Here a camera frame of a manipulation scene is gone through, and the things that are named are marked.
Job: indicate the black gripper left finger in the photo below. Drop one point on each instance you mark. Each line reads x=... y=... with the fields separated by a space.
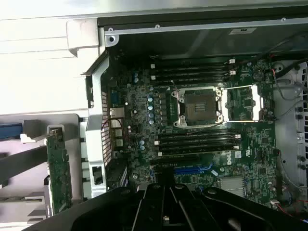
x=115 y=211

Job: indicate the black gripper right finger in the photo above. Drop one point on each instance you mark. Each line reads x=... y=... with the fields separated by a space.
x=216 y=211

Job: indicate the silver chipset heatsink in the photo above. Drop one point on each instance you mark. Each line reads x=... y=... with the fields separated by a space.
x=232 y=186

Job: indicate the blue expansion slot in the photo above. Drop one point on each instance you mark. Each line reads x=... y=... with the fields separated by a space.
x=190 y=171

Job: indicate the black RAM slot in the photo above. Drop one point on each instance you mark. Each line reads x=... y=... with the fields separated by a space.
x=192 y=61
x=192 y=66
x=192 y=72
x=197 y=141
x=197 y=151
x=192 y=78
x=197 y=135
x=197 y=146

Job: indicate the black expansion slot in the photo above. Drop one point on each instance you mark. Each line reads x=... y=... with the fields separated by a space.
x=173 y=160

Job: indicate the grey parts rack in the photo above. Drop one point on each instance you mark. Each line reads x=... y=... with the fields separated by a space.
x=75 y=149

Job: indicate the green motherboard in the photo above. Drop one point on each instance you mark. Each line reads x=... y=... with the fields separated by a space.
x=252 y=144

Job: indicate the open black PC case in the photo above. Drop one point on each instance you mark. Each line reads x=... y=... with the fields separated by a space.
x=96 y=120

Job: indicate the metal rear port stack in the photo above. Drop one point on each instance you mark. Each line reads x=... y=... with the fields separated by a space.
x=117 y=113

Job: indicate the CPU socket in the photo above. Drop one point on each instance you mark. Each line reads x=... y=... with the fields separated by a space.
x=197 y=106

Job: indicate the silver socket cover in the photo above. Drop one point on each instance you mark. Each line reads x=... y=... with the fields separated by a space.
x=258 y=101

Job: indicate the metal drive cage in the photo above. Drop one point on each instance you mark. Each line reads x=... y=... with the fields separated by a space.
x=303 y=120

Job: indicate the blue disk caddy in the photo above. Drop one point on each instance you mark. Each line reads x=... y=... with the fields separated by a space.
x=9 y=131

